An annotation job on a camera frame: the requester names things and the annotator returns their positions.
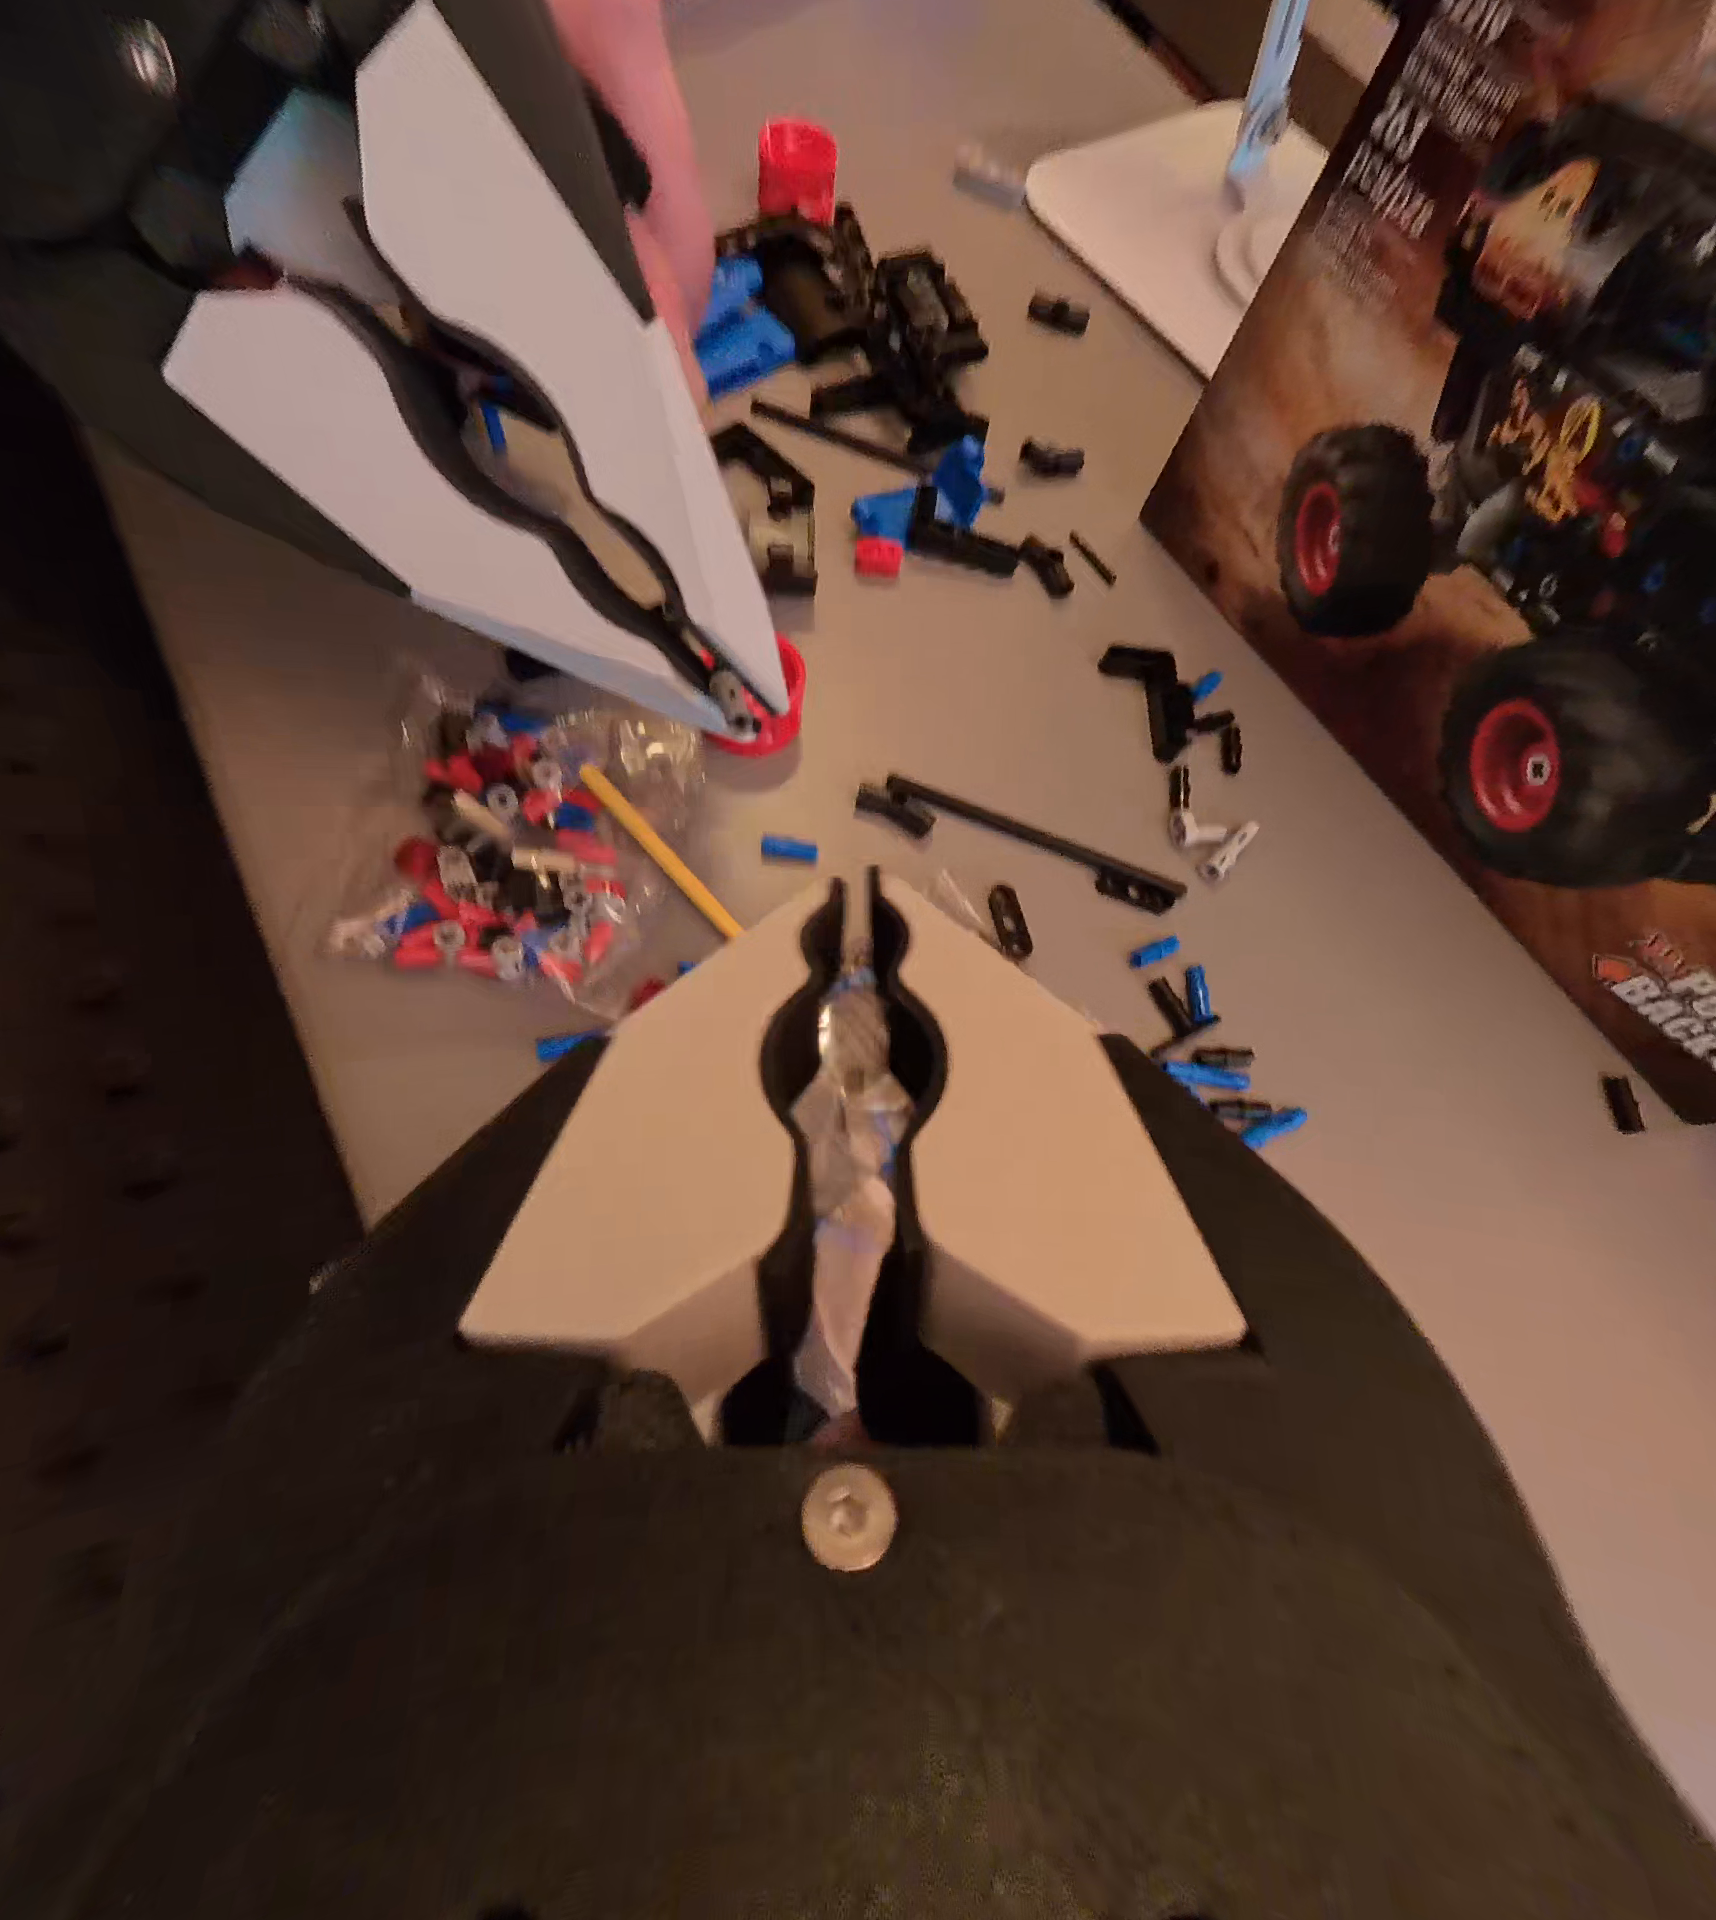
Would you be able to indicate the small bag of red parts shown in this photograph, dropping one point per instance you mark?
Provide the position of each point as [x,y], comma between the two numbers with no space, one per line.
[500,871]

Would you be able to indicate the long black axle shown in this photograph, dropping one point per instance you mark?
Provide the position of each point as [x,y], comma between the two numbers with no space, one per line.
[1009,825]

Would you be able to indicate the black thin liftarm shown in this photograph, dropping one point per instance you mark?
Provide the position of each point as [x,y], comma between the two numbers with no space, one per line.
[1010,923]
[1144,889]

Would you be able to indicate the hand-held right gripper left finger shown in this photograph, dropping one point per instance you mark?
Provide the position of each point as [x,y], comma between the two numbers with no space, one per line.
[648,1202]

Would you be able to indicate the blue flat panel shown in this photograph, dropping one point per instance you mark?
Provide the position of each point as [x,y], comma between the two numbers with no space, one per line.
[959,473]

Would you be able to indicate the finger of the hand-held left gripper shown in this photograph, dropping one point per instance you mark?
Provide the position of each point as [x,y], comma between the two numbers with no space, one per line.
[334,465]
[500,226]

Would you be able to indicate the short black axle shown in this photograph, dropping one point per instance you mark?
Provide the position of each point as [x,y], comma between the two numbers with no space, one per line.
[1091,559]

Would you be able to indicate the dark long axle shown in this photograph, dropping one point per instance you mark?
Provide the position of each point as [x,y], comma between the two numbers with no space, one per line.
[842,435]

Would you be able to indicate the person's left hand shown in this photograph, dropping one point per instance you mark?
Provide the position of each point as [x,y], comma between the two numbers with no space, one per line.
[672,226]

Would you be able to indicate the yellow axle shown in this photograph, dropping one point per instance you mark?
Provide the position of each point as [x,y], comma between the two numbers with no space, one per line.
[657,850]

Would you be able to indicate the blue pin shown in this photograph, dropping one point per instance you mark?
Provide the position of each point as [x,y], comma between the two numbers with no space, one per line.
[1204,687]
[790,850]
[568,1045]

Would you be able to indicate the pile of small loose pins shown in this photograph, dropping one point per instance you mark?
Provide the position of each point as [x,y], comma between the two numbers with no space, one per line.
[1194,999]

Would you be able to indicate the black axle connector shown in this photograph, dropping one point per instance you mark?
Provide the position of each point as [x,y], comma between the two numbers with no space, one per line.
[891,810]

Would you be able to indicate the grey desk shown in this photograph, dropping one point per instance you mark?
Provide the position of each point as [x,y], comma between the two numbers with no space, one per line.
[1399,1202]

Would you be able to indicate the large clear bag of pins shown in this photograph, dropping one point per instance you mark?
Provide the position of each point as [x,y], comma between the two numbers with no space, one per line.
[851,1202]

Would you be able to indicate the black beam chassis assembly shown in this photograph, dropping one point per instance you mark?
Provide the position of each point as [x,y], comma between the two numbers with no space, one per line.
[890,316]

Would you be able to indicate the red wheel hub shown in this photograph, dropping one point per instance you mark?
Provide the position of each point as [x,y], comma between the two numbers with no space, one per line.
[776,737]
[801,167]

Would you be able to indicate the printed toy set box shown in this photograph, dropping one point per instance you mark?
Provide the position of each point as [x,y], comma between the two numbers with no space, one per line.
[1473,676]

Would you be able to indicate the black bent beam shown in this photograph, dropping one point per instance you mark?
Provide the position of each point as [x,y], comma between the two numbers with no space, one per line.
[964,548]

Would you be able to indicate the light grey short beam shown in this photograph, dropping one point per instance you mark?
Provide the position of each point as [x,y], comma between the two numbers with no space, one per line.
[989,175]

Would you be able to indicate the white pin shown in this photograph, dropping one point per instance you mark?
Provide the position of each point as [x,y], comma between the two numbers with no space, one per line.
[1201,831]
[1231,851]

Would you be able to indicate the white stand base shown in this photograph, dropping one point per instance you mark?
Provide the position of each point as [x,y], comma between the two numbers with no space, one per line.
[1144,209]

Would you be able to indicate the black pin connector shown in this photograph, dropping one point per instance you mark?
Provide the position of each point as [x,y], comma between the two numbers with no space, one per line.
[1050,567]
[1051,458]
[1060,314]

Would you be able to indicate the small red connector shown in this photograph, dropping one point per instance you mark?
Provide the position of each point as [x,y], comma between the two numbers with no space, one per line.
[880,559]

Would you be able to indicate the dark perforated panel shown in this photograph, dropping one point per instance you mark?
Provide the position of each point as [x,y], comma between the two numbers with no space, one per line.
[79,1049]

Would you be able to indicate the blue curved shell panel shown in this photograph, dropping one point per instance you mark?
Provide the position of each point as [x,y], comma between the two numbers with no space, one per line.
[738,338]

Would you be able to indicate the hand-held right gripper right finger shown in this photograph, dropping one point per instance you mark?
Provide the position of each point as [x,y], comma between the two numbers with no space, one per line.
[1067,1202]

